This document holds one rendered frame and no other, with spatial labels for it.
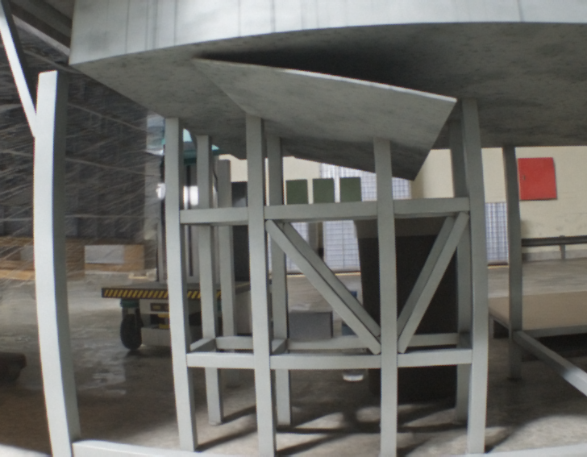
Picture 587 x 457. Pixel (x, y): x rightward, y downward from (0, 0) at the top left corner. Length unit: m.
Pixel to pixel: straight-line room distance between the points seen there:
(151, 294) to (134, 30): 1.74
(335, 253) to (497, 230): 2.57
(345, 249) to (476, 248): 7.10
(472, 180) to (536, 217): 9.16
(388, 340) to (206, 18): 0.74
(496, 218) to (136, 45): 7.78
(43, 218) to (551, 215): 9.92
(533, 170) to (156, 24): 9.54
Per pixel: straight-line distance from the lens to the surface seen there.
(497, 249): 8.37
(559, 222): 10.45
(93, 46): 0.89
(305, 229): 8.22
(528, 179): 10.08
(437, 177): 9.96
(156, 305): 2.46
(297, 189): 1.38
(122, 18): 0.88
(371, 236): 1.60
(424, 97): 0.78
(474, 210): 1.15
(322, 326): 1.37
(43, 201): 0.89
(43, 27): 1.37
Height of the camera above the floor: 0.50
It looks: 3 degrees up
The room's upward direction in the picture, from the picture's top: 2 degrees counter-clockwise
